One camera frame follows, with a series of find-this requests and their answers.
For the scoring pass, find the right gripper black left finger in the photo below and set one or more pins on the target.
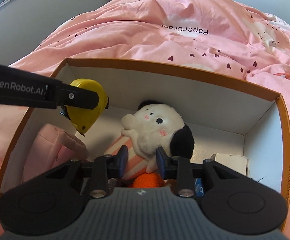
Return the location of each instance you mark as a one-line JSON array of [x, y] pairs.
[[104, 168]]

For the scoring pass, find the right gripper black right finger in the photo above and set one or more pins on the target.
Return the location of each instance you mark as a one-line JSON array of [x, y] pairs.
[[178, 170]]

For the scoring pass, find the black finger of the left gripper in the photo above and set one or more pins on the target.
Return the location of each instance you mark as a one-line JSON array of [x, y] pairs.
[[77, 97]]

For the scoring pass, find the yellow tape measure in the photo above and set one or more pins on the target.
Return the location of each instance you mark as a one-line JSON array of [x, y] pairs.
[[83, 119]]

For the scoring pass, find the white black plush dog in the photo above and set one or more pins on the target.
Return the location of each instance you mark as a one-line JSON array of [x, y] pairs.
[[153, 125]]

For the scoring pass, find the pink pouch bag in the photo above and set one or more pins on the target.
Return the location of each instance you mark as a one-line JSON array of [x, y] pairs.
[[51, 147]]

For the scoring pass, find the orange knitted item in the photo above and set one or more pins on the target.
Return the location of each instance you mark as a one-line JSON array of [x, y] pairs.
[[147, 180]]

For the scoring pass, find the blue printed packet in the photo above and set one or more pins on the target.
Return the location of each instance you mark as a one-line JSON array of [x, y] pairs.
[[199, 191]]

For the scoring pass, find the small white box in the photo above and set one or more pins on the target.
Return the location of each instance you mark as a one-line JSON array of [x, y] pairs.
[[238, 163]]

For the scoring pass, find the orange white cardboard box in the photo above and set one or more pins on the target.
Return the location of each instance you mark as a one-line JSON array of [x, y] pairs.
[[225, 115]]

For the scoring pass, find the pink printed bed quilt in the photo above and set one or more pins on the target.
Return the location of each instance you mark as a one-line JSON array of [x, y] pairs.
[[221, 36]]

